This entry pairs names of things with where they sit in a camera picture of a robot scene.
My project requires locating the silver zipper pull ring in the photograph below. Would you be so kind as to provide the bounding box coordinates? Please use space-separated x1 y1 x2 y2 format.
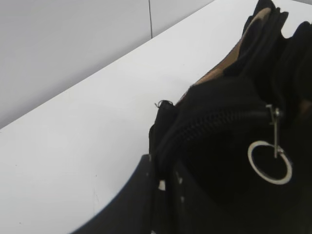
248 104 293 185

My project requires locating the brown front bag handle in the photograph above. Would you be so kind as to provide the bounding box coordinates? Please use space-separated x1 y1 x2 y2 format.
175 7 272 108

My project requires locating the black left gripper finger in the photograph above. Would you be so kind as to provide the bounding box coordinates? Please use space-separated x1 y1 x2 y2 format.
75 155 171 234

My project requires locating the black canvas tote bag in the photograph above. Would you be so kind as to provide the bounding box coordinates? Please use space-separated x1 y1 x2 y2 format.
150 0 312 234

